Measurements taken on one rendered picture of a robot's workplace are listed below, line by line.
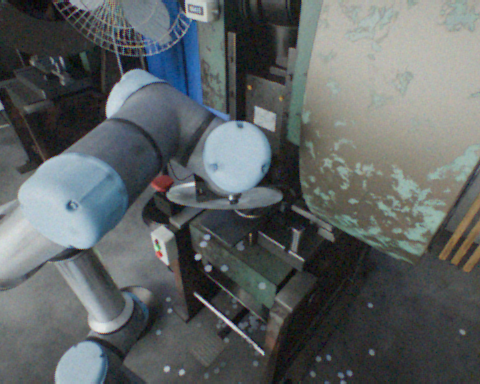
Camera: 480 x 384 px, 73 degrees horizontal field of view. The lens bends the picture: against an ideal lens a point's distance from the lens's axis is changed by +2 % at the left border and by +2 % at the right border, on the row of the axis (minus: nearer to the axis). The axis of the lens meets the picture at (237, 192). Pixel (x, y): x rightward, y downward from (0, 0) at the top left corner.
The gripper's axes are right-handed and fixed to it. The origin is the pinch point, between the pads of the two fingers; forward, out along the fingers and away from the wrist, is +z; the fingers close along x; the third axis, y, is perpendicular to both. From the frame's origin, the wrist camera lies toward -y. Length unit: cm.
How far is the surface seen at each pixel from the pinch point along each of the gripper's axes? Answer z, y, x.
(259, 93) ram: 11.3, -12.5, -23.8
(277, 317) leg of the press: 23.8, -12.3, 37.1
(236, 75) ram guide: 9.9, -6.8, -28.4
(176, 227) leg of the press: 51, 15, 9
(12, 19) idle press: 79, 76, -90
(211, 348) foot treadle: 66, 7, 59
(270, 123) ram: 13.8, -15.1, -16.4
